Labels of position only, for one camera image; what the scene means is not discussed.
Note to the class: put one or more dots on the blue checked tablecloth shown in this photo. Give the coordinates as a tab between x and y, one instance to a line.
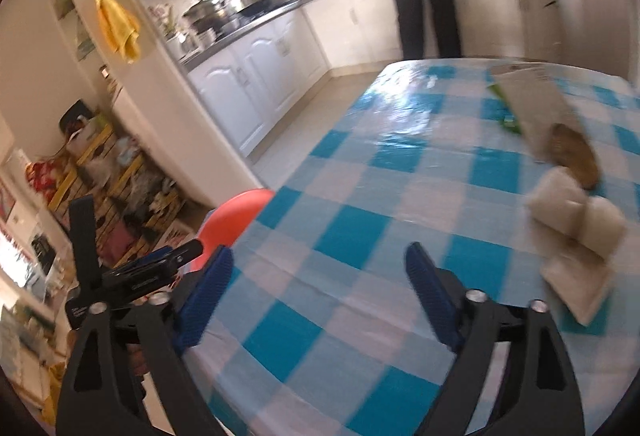
350	226

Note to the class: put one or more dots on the red round stool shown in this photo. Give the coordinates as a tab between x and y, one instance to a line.
235	221

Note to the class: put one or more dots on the white printed paper wrapper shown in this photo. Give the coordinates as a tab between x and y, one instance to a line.
540	111

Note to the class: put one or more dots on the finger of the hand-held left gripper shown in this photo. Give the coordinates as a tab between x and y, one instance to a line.
147	257
186	250

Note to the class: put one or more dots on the yellow hanging cloth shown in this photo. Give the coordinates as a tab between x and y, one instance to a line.
117	26

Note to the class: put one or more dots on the yellow storage rack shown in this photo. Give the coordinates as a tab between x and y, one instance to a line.
120	176

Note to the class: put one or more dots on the brown flat bread piece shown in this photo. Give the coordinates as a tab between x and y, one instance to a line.
575	156

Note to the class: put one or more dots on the white paper bundle brown bands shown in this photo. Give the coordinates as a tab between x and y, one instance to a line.
575	211

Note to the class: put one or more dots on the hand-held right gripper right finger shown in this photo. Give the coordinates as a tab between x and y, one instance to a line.
432	301

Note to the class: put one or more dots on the green snack wrapper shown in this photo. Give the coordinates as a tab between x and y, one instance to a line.
506	113

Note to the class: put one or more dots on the red bag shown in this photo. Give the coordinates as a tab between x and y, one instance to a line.
44	178

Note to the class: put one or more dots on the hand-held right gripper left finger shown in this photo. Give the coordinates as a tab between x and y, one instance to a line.
205	301

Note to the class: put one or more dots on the steel steamer pot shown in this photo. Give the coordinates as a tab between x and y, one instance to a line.
201	13

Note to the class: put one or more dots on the black frying pan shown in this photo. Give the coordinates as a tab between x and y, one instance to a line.
257	3

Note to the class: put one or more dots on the black bag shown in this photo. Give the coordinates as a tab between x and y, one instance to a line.
77	113

